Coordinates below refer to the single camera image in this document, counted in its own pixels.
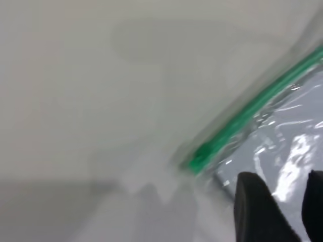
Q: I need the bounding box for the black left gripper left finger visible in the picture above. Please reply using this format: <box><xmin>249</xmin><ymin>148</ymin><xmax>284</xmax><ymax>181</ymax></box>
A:
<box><xmin>233</xmin><ymin>171</ymin><xmax>304</xmax><ymax>242</ymax></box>

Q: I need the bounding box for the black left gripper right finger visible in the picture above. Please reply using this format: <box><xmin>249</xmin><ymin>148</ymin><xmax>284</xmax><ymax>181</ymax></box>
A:
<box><xmin>301</xmin><ymin>170</ymin><xmax>323</xmax><ymax>242</ymax></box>

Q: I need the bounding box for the clear plastic green zipper bag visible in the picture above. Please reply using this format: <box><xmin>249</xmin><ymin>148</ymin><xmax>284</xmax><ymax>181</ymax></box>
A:
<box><xmin>173</xmin><ymin>0</ymin><xmax>323</xmax><ymax>242</ymax></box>

